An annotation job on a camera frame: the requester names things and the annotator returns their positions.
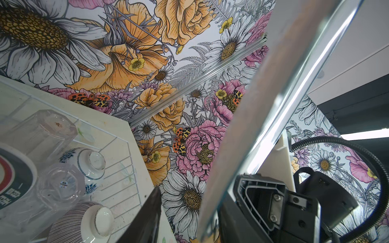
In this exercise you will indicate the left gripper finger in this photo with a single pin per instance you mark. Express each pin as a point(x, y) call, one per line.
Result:
point(145, 226)

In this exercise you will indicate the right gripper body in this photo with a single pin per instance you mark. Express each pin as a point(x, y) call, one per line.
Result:
point(264, 210)

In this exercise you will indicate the white plate cloud emblem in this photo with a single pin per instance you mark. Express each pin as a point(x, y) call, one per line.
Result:
point(302, 36)

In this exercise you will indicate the blue white porcelain bowl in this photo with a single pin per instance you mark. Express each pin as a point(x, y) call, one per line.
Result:
point(90, 163)

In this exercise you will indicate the front clear glass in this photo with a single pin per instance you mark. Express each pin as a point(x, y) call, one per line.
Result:
point(61, 186)

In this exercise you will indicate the clear glass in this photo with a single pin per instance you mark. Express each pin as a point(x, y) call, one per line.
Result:
point(42, 137)
point(61, 186)

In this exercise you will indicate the rear clear glass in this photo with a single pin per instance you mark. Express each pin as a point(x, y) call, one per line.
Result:
point(42, 137)

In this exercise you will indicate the rear green rimmed plate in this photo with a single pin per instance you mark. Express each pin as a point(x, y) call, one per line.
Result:
point(18, 175)

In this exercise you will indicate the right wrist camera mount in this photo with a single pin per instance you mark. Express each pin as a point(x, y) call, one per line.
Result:
point(278, 165)

